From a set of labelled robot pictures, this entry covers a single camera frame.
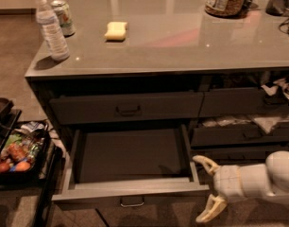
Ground drawer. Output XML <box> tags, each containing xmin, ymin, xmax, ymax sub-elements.
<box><xmin>193</xmin><ymin>144</ymin><xmax>289</xmax><ymax>165</ymax></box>
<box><xmin>50</xmin><ymin>92</ymin><xmax>203</xmax><ymax>125</ymax></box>
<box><xmin>52</xmin><ymin>125</ymin><xmax>209</xmax><ymax>209</ymax></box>
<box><xmin>191</xmin><ymin>122</ymin><xmax>289</xmax><ymax>147</ymax></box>
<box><xmin>199</xmin><ymin>87</ymin><xmax>289</xmax><ymax>117</ymax></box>

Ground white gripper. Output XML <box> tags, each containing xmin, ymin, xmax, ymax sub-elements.
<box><xmin>193</xmin><ymin>155</ymin><xmax>268</xmax><ymax>223</ymax></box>

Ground green soda can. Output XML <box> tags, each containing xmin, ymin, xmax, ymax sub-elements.
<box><xmin>51</xmin><ymin>0</ymin><xmax>76</xmax><ymax>37</ymax></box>

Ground clear plastic water bottle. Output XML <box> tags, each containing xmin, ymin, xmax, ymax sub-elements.
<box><xmin>34</xmin><ymin>0</ymin><xmax>70</xmax><ymax>61</ymax></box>

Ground white plastic bags in drawer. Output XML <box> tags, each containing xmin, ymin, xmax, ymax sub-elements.
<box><xmin>201</xmin><ymin>113</ymin><xmax>289</xmax><ymax>134</ymax></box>

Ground patterned cloth in drawer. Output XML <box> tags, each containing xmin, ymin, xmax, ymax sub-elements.
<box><xmin>262</xmin><ymin>76</ymin><xmax>289</xmax><ymax>100</ymax></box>

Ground black bin of snacks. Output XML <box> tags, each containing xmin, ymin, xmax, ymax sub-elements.
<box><xmin>0</xmin><ymin>121</ymin><xmax>50</xmax><ymax>185</ymax></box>

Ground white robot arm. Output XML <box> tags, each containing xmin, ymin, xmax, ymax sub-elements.
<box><xmin>193</xmin><ymin>150</ymin><xmax>289</xmax><ymax>223</ymax></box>

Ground yellow sponge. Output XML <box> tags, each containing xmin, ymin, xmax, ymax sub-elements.
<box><xmin>104</xmin><ymin>22</ymin><xmax>128</xmax><ymax>41</ymax></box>

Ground black cable on floor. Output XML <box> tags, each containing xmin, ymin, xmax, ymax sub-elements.
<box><xmin>94</xmin><ymin>207</ymin><xmax>111</xmax><ymax>227</ymax></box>

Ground grey drawer cabinet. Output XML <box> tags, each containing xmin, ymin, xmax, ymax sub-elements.
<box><xmin>25</xmin><ymin>0</ymin><xmax>289</xmax><ymax>212</ymax></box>

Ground black cable on counter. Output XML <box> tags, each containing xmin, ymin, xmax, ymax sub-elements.
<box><xmin>278</xmin><ymin>9</ymin><xmax>289</xmax><ymax>40</ymax></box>

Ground black cart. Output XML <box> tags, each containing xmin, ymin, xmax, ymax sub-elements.
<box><xmin>0</xmin><ymin>97</ymin><xmax>61</xmax><ymax>227</ymax></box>

